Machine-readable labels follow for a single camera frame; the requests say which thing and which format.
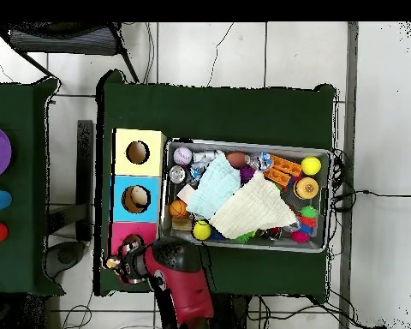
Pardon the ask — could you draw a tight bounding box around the toy burger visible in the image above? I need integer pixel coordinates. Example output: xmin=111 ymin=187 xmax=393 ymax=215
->
xmin=293 ymin=176 xmax=320 ymax=200

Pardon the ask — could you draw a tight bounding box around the orange plastic toy tray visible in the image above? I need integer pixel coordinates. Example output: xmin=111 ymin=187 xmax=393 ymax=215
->
xmin=262 ymin=153 xmax=303 ymax=188

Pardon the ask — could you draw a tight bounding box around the plain yellow ball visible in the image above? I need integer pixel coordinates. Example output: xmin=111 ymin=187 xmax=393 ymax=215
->
xmin=300 ymin=156 xmax=322 ymax=176

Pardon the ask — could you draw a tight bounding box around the black cable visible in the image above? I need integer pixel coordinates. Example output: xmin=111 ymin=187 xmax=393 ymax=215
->
xmin=331 ymin=188 xmax=411 ymax=206

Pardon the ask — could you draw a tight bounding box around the yellow smiley ball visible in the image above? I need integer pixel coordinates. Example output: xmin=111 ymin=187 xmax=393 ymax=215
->
xmin=192 ymin=219 xmax=212 ymax=242

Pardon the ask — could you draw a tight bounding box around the white baseball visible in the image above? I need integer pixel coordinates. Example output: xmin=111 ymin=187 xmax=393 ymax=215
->
xmin=172 ymin=146 xmax=194 ymax=167

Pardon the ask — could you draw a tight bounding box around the silver mesh bin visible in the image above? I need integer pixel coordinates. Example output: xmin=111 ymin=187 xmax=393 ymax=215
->
xmin=159 ymin=137 xmax=333 ymax=253

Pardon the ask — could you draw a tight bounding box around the wooden box with three holes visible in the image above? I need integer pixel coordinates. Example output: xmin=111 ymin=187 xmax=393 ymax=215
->
xmin=107 ymin=128 xmax=168 ymax=261

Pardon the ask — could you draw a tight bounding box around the crushed bottle with blue label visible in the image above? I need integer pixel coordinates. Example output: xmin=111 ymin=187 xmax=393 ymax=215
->
xmin=244 ymin=151 xmax=273 ymax=172

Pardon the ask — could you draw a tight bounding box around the grey rounded floor base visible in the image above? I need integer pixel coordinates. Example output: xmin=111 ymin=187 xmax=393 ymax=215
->
xmin=44 ymin=241 xmax=86 ymax=279

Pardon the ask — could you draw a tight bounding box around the grey mesh chair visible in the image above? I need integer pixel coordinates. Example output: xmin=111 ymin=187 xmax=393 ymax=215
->
xmin=0 ymin=21 xmax=141 ymax=83

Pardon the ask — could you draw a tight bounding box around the cream waffle cloth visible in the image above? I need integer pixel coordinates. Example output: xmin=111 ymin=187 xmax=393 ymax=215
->
xmin=208 ymin=170 xmax=299 ymax=240

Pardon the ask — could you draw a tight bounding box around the small orange basketball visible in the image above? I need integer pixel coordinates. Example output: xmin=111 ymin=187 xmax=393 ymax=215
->
xmin=169 ymin=199 xmax=188 ymax=219

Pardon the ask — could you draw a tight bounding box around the mint green waffle cloth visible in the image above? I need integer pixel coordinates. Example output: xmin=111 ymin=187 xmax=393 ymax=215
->
xmin=185 ymin=152 xmax=242 ymax=220

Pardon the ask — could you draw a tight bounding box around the black speckled bar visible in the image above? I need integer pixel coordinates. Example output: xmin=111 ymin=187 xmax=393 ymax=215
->
xmin=75 ymin=119 xmax=94 ymax=242

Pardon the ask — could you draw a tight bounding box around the dark green table cloth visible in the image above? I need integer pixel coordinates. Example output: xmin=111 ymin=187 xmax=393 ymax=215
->
xmin=95 ymin=69 xmax=337 ymax=302
xmin=0 ymin=77 xmax=64 ymax=296

